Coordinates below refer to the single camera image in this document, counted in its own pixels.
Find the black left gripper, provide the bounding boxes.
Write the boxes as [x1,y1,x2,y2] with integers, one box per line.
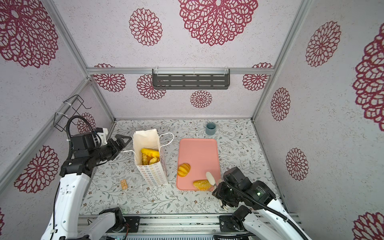
[90,134,132,163]

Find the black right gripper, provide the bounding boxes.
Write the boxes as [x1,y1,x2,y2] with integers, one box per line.
[209,181,240,207]

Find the steel tongs with cream tips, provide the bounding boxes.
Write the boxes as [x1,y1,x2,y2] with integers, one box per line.
[205,171,224,208]

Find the long orange baguette loaf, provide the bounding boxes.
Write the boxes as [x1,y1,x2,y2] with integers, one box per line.
[141,148,160,158]

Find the round yellow crusty bun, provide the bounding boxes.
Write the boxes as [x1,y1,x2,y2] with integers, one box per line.
[193,180,212,191]

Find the printed white paper bag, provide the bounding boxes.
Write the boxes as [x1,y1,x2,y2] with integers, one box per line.
[131,129,175,186]

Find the small round striped bun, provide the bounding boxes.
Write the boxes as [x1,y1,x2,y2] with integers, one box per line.
[178,163,191,177]

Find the long striped bread roll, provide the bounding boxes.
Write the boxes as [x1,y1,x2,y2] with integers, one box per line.
[142,154,149,166]

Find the wavy-edged yellow pastry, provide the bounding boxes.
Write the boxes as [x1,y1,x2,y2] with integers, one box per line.
[149,157,160,165]

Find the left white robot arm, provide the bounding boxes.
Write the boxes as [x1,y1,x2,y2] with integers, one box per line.
[41,132,132,240]

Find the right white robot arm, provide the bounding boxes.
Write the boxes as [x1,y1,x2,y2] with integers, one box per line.
[206,167,310,240]

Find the small wooden block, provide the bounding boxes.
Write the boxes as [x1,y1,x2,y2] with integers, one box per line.
[120,180,128,191]

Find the pink plastic tray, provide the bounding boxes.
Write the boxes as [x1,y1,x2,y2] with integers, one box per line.
[176,139,221,191]

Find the teal ceramic cup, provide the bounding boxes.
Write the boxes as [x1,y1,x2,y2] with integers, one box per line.
[205,122,217,136]

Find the black corrugated right cable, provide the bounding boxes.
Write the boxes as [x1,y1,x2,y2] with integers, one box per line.
[223,176,310,240]

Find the black corrugated cable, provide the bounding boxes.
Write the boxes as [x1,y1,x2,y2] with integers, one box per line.
[223,176,310,240]
[65,115,95,145]

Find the black corrugated left cable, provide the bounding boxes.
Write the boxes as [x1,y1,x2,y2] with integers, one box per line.
[65,115,95,145]

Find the black wire wall rack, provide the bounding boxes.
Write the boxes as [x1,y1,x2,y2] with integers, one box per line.
[53,95,91,132]

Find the grey wall shelf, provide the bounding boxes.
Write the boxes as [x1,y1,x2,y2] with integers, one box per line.
[152,69,231,90]

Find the metal base rail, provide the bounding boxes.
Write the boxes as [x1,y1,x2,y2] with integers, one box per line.
[74,213,301,240]

